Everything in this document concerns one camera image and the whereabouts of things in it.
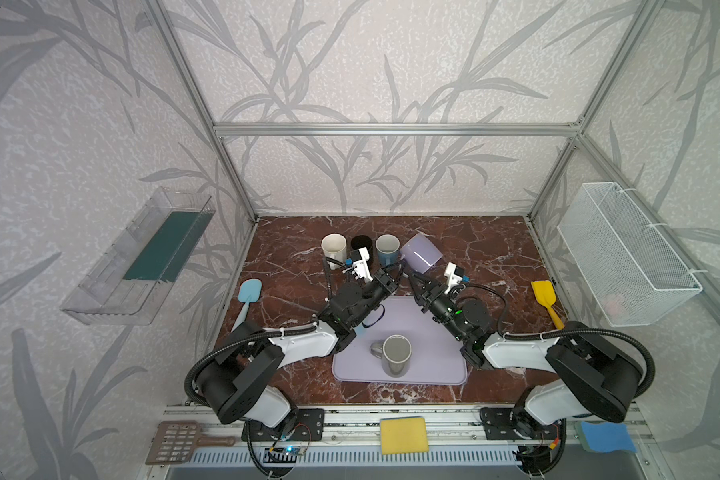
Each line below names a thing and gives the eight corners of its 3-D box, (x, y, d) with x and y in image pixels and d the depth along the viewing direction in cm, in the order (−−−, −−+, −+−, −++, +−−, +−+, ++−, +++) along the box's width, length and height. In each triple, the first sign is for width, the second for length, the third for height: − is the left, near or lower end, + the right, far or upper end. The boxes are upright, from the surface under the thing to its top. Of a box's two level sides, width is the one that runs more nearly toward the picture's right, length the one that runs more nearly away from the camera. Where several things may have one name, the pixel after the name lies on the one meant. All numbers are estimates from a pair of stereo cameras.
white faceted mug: (324, 270, 107) (319, 250, 98) (327, 253, 112) (322, 233, 103) (347, 270, 107) (344, 250, 98) (348, 253, 112) (346, 233, 103)
